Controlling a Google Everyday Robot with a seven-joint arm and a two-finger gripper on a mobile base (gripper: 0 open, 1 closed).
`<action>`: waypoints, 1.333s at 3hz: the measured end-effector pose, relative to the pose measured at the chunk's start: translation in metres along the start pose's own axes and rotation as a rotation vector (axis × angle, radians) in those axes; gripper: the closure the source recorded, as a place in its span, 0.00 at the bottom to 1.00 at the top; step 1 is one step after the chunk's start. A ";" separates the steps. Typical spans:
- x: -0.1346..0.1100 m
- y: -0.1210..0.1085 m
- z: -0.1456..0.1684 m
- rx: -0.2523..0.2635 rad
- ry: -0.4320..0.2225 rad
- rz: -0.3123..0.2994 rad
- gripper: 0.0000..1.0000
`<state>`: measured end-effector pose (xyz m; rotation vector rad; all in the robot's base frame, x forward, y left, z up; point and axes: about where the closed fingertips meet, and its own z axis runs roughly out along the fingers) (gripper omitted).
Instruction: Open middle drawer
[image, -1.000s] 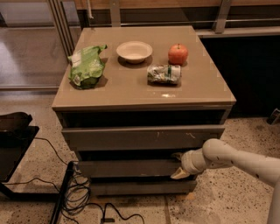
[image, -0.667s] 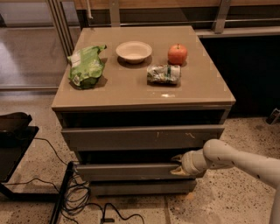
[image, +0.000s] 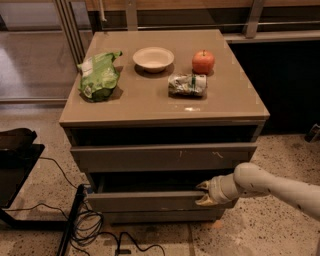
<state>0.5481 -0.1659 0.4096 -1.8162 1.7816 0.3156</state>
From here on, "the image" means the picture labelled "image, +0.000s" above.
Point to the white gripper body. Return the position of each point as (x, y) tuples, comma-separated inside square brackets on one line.
[(215, 191)]

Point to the grey drawer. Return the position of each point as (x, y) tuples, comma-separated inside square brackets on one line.
[(183, 157), (163, 216), (120, 192)]

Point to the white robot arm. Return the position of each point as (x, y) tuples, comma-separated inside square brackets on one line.
[(250, 180)]

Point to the grey drawer cabinet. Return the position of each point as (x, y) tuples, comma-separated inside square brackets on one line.
[(141, 112)]

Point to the crushed green white can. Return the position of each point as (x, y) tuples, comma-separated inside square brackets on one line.
[(187, 85)]

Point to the black object at right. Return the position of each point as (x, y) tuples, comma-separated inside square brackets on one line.
[(314, 134)]

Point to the red apple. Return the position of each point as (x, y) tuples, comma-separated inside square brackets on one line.
[(203, 62)]

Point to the black power strip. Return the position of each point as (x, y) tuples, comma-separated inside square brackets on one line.
[(69, 226)]

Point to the white paper bowl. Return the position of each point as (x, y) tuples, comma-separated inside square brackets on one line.
[(153, 59)]

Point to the green chip bag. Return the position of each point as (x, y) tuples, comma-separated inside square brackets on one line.
[(99, 77)]

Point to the black chair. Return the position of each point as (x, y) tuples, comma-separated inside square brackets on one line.
[(18, 155)]

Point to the metal railing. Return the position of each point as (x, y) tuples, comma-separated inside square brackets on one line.
[(239, 20)]

